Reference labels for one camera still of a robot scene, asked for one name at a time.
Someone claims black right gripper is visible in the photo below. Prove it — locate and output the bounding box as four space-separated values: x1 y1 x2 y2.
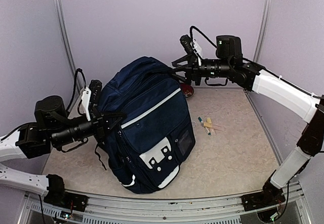
169 52 233 84

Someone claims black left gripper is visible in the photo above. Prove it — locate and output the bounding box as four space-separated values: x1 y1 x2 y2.
50 106 126 148

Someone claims navy blue backpack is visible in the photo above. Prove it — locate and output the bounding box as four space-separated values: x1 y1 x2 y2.
97 56 195 194

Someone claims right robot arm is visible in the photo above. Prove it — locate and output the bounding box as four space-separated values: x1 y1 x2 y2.
172 35 323 211

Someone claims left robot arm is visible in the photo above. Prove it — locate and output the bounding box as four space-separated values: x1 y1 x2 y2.
1 96 126 212

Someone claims red floral plate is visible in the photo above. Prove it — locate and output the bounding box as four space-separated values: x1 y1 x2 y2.
180 83 194 98

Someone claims green capped white marker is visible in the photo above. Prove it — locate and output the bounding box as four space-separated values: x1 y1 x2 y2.
198 117 211 135

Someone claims pink highlighter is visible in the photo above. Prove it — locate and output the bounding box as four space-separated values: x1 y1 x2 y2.
213 125 226 131

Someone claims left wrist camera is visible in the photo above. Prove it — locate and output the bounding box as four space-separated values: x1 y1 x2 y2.
80 80 102 121

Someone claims right aluminium corner post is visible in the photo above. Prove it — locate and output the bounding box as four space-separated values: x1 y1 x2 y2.
253 0 272 63

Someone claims aluminium corner post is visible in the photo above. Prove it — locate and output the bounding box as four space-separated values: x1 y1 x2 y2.
54 0 76 74
253 0 272 63

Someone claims left aluminium corner post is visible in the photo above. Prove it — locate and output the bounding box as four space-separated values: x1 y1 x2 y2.
54 0 76 74

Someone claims metal front rail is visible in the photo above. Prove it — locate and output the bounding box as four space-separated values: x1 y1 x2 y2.
18 182 314 223

